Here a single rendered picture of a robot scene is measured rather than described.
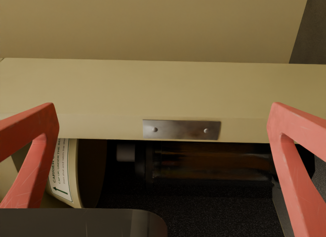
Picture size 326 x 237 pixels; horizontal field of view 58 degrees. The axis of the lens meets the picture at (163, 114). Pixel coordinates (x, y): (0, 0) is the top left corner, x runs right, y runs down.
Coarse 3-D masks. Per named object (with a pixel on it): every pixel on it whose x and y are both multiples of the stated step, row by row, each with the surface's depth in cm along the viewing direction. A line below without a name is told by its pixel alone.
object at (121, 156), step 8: (120, 144) 43; (128, 144) 43; (136, 144) 40; (144, 144) 40; (120, 152) 42; (128, 152) 42; (136, 152) 40; (120, 160) 43; (128, 160) 43; (136, 160) 40; (136, 168) 40; (136, 176) 42
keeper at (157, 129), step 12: (144, 120) 27; (156, 120) 26; (168, 120) 26; (180, 120) 26; (192, 120) 26; (144, 132) 27; (156, 132) 27; (168, 132) 27; (180, 132) 27; (192, 132) 27; (204, 132) 27; (216, 132) 27
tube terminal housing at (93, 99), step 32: (0, 64) 34; (32, 64) 34; (64, 64) 34; (96, 64) 34; (128, 64) 34; (160, 64) 34; (192, 64) 34; (224, 64) 35; (256, 64) 35; (288, 64) 35; (0, 96) 29; (32, 96) 29; (64, 96) 29; (96, 96) 29; (128, 96) 29; (160, 96) 29; (192, 96) 29; (224, 96) 29; (256, 96) 29; (288, 96) 29; (320, 96) 29; (64, 128) 27; (96, 128) 27; (128, 128) 27; (224, 128) 27; (256, 128) 27; (0, 192) 33
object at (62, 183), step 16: (64, 144) 35; (80, 144) 49; (96, 144) 50; (64, 160) 35; (80, 160) 49; (96, 160) 50; (64, 176) 35; (80, 176) 48; (96, 176) 49; (48, 192) 39; (64, 192) 36; (80, 192) 45; (96, 192) 47
